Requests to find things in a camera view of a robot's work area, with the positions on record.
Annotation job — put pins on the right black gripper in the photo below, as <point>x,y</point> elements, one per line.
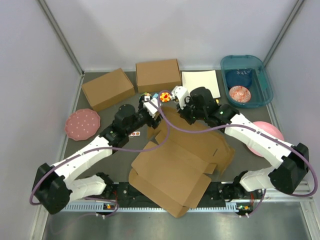
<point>183,113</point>

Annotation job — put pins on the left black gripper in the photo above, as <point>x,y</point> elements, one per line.
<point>152,122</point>

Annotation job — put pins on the cardboard box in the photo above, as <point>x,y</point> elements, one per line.
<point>156,76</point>
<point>185,159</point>
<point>108,90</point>

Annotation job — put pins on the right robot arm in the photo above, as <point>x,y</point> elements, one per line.
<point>288,162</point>

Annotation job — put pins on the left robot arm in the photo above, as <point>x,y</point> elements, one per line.
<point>55,186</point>

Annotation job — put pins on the white paper tag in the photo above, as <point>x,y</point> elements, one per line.
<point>135,134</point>

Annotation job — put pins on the rainbow flower plush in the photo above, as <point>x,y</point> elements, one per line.
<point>145,97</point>

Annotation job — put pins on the white square plate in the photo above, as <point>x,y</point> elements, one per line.
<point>196,79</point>

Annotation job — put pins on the red patterned bowl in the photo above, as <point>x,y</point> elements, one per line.
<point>240,94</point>

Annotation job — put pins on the teal plastic bin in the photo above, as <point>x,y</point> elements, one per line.
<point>261,90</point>

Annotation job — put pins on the dark pink dotted plate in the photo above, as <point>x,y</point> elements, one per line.
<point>82,124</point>

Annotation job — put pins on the light pink plate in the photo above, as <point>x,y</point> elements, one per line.
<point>270,129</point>

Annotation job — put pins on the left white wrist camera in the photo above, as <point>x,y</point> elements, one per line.
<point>151,106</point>

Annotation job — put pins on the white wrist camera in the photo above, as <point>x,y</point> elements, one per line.
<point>179,93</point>
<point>151,106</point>

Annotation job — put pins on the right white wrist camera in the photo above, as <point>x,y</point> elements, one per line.
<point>179,93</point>

